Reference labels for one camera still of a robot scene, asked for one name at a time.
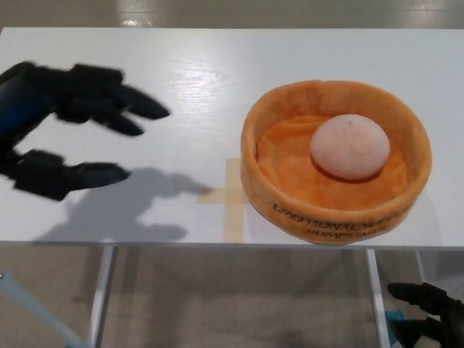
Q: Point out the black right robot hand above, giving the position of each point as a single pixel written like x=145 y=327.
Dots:
x=442 y=311

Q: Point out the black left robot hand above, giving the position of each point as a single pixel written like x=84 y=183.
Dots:
x=83 y=94

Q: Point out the pink round plush toy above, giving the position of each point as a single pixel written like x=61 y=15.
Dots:
x=349 y=148

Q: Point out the orange plush round plate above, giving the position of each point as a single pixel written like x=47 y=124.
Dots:
x=290 y=203

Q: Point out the white table leg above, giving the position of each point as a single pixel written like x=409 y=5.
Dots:
x=101 y=290
x=377 y=290
x=424 y=266

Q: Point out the teal object on floor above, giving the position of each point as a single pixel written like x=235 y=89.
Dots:
x=393 y=319

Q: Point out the beige tape strip short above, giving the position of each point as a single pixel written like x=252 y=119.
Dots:
x=217 y=195

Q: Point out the beige tape strip long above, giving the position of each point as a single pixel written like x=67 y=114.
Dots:
x=234 y=221

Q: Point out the blue grey metal bar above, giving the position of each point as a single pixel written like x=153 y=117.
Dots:
x=36 y=308

